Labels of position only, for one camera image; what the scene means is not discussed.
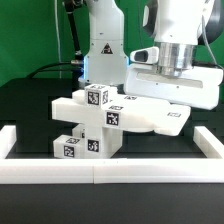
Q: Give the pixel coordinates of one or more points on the white U-shaped fence frame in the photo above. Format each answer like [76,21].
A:
[60,171]

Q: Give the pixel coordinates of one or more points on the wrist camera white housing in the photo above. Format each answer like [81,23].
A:
[147,55]

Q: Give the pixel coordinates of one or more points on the white chair back part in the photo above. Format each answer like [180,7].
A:
[123,112]

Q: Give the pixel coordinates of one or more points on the white chair seat part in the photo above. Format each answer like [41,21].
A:
[101,143]

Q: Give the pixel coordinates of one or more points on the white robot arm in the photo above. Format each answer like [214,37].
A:
[167,69]

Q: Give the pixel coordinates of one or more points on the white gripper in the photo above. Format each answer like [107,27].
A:
[197,87]

